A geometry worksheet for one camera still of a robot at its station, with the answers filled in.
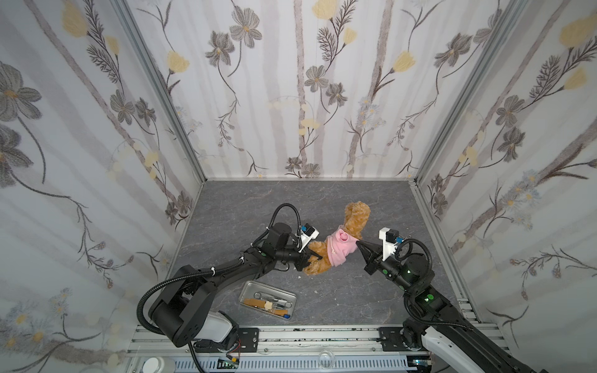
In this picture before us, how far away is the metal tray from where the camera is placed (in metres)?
0.81

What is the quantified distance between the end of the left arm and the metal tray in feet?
0.52

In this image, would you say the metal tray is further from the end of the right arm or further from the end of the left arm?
the end of the right arm

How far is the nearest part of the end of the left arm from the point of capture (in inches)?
28.8
